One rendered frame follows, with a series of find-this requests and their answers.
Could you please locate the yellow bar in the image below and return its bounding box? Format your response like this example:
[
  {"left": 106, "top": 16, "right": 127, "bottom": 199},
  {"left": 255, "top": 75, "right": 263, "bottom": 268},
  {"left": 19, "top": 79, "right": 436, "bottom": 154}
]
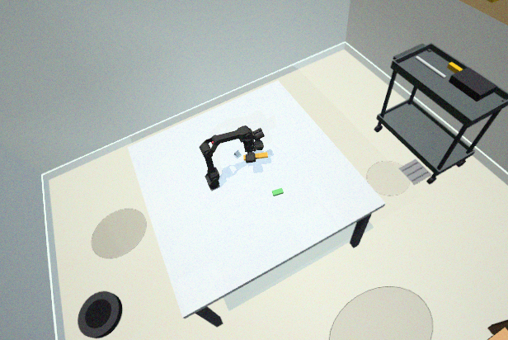
[{"left": 243, "top": 152, "right": 268, "bottom": 161}]

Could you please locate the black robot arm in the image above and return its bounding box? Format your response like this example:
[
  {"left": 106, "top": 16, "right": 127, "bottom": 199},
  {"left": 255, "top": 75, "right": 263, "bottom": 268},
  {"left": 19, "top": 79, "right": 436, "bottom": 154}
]
[{"left": 200, "top": 125, "right": 265, "bottom": 191}]

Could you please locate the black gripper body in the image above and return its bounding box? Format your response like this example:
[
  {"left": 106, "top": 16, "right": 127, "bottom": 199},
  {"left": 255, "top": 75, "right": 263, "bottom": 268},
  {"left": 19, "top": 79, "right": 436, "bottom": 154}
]
[{"left": 244, "top": 139, "right": 256, "bottom": 163}]

